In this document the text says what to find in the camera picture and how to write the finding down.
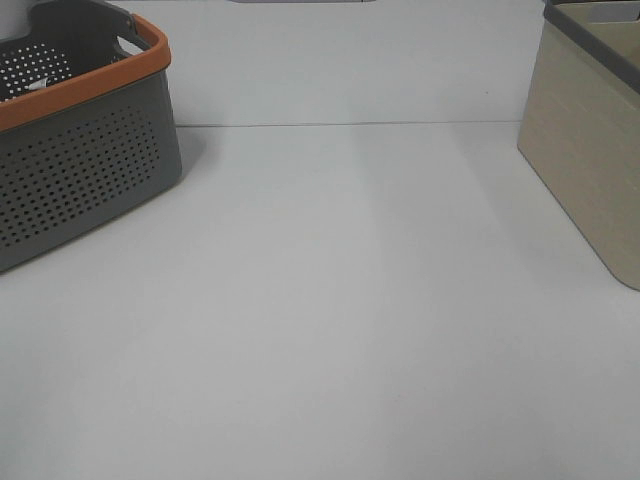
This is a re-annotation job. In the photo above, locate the grey perforated basket orange rim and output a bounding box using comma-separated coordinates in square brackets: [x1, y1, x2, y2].
[1, 1, 182, 270]

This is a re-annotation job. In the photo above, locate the beige bin grey rim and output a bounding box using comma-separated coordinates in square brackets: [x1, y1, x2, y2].
[517, 1, 639, 289]

